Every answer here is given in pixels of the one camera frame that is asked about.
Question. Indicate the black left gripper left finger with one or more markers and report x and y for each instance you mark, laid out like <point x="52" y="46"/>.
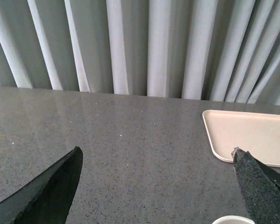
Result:
<point x="48" y="197"/>

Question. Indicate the white smiley mug black handle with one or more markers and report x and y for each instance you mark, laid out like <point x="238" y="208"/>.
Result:
<point x="232" y="219"/>

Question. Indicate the grey pleated curtain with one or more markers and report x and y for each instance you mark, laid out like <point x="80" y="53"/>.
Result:
<point x="218" y="50"/>

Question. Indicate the beige rectangular tray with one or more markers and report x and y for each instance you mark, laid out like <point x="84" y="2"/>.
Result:
<point x="257" y="133"/>

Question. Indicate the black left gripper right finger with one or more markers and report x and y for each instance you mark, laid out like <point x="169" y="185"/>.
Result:
<point x="259" y="187"/>

